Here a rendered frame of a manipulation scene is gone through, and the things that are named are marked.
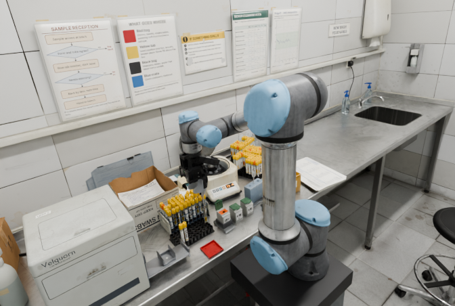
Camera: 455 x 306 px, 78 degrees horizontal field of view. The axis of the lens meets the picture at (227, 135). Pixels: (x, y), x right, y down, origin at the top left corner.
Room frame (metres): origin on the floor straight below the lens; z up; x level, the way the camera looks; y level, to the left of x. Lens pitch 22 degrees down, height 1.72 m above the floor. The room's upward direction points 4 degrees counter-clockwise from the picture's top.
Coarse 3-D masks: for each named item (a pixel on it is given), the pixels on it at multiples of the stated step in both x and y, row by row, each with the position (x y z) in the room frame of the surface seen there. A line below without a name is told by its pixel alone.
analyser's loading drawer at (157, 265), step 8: (176, 248) 0.85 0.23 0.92; (184, 248) 0.85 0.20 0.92; (160, 256) 0.79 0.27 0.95; (168, 256) 0.82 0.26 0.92; (176, 256) 0.81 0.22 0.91; (184, 256) 0.81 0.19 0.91; (152, 264) 0.78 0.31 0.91; (160, 264) 0.78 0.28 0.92; (168, 264) 0.78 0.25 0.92; (152, 272) 0.75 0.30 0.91
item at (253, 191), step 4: (256, 180) 1.20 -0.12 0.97; (260, 180) 1.20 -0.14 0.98; (248, 184) 1.17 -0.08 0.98; (252, 184) 1.17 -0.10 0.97; (256, 184) 1.17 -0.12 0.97; (260, 184) 1.18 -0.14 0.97; (244, 188) 1.15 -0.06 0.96; (248, 188) 1.14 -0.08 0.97; (252, 188) 1.14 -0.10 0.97; (256, 188) 1.16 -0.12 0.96; (260, 188) 1.18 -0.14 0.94; (244, 192) 1.15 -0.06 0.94; (248, 192) 1.13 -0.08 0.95; (252, 192) 1.14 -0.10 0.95; (256, 192) 1.15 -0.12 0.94; (260, 192) 1.17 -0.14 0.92; (244, 196) 1.16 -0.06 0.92; (248, 196) 1.14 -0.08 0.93; (252, 196) 1.13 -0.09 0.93; (256, 196) 1.15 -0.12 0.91; (260, 196) 1.17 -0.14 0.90; (252, 200) 1.13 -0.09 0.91; (256, 200) 1.15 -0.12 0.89; (260, 200) 1.16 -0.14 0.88; (256, 204) 1.13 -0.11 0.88
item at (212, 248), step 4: (212, 240) 0.91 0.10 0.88; (208, 244) 0.90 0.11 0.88; (212, 244) 0.90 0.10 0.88; (216, 244) 0.90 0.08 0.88; (200, 248) 0.88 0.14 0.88; (204, 248) 0.88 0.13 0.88; (208, 248) 0.88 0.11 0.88; (212, 248) 0.88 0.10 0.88; (216, 248) 0.87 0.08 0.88; (220, 248) 0.87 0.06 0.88; (204, 252) 0.85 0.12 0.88; (208, 252) 0.86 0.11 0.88; (212, 252) 0.86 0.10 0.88; (216, 252) 0.86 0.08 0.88; (220, 252) 0.86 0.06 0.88; (208, 256) 0.83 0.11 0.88; (212, 256) 0.83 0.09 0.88
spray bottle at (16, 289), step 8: (0, 248) 0.71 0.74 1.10; (0, 256) 0.71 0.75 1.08; (0, 264) 0.69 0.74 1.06; (0, 272) 0.68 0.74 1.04; (8, 272) 0.69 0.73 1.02; (16, 272) 0.72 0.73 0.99; (0, 280) 0.67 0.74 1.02; (8, 280) 0.68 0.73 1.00; (16, 280) 0.70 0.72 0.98; (0, 288) 0.66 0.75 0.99; (8, 288) 0.67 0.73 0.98; (16, 288) 0.68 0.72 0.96; (0, 296) 0.66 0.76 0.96; (8, 296) 0.66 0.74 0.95; (16, 296) 0.68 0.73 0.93; (24, 296) 0.70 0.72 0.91; (0, 304) 0.67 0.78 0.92; (8, 304) 0.66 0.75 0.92; (16, 304) 0.67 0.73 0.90; (24, 304) 0.69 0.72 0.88
